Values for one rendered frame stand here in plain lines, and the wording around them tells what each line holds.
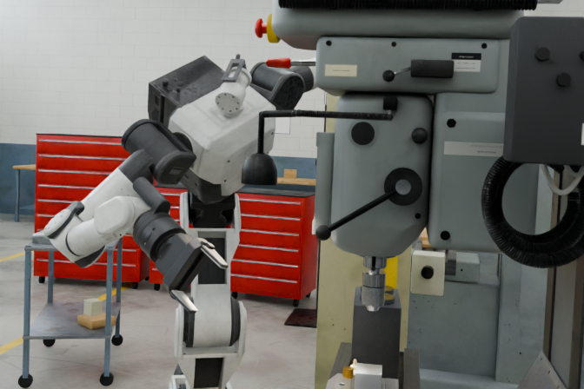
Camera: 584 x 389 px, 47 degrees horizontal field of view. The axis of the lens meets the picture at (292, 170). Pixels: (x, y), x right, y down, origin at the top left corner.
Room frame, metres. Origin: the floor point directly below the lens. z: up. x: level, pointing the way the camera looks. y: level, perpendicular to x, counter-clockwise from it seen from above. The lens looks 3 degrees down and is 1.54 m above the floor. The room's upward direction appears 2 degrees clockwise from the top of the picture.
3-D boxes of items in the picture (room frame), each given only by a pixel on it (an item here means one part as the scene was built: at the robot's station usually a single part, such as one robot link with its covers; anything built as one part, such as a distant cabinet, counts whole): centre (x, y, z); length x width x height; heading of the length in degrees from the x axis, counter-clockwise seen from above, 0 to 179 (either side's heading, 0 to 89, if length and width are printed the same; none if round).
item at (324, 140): (1.38, -0.07, 1.44); 0.04 x 0.04 x 0.21; 80
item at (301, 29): (1.36, -0.19, 1.81); 0.47 x 0.26 x 0.16; 80
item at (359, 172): (1.36, -0.18, 1.47); 0.21 x 0.19 x 0.32; 170
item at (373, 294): (1.36, -0.18, 1.23); 0.05 x 0.05 x 0.06
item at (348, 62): (1.35, -0.22, 1.68); 0.34 x 0.24 x 0.10; 80
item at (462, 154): (1.32, -0.37, 1.47); 0.24 x 0.19 x 0.26; 170
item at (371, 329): (1.77, -0.24, 1.03); 0.22 x 0.12 x 0.20; 173
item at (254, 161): (1.34, 0.06, 1.47); 0.07 x 0.07 x 0.06
